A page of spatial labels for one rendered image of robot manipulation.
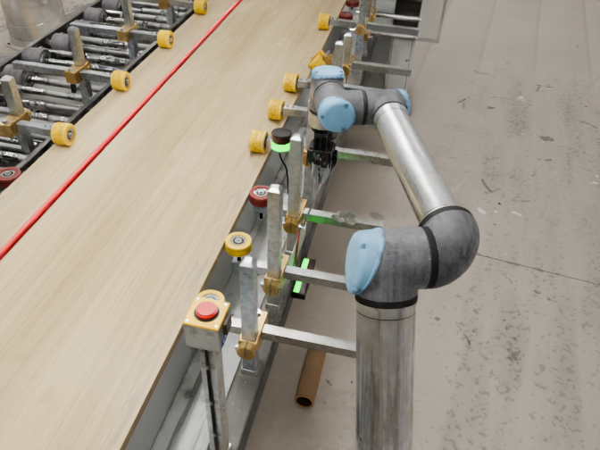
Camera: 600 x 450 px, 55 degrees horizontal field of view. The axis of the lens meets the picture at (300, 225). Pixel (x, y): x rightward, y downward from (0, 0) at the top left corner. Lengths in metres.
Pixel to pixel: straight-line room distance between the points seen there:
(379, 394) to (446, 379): 1.51
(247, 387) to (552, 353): 1.64
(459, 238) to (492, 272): 2.08
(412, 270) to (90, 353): 0.83
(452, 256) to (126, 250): 1.02
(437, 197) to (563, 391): 1.72
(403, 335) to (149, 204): 1.08
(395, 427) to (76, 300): 0.90
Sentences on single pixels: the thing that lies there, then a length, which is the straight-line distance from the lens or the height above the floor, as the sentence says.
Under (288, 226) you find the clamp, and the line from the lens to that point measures 1.85.
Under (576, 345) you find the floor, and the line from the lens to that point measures 2.95.
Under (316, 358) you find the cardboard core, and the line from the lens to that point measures 2.47.
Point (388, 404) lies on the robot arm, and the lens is 1.11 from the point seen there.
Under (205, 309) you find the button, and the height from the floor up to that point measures 1.23.
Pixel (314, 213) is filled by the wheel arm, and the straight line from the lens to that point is 1.89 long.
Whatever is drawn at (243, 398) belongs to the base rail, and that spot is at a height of 0.70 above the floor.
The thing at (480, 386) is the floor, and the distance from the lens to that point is 2.63.
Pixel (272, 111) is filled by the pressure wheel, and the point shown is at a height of 0.95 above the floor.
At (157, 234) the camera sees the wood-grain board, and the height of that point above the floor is 0.90.
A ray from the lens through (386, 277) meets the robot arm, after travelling 1.01.
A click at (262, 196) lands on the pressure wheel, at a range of 1.88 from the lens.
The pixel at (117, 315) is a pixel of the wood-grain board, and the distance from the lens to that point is 1.56.
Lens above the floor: 2.04
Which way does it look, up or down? 40 degrees down
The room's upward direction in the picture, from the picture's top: 3 degrees clockwise
